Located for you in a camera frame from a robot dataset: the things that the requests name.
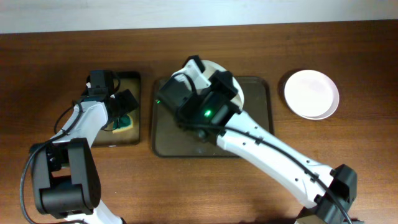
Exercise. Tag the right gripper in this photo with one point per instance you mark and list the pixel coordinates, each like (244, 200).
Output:
(227, 86)

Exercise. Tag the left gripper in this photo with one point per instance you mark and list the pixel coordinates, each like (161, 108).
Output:
(129, 101)

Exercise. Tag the green yellow sponge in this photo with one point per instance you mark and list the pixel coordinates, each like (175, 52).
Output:
(123, 123)

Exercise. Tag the light green plate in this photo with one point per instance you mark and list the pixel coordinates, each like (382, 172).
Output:
(212, 67)

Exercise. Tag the pinkish white plate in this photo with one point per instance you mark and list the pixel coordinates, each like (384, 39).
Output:
(311, 94)

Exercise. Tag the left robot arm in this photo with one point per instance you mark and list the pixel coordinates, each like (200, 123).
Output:
(66, 184)

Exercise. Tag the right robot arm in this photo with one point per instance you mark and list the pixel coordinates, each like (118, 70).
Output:
(325, 193)

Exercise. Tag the small black water tray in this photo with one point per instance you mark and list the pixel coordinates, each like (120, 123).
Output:
(105, 138)

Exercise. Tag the large brown serving tray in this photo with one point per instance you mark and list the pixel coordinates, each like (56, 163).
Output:
(168, 140)

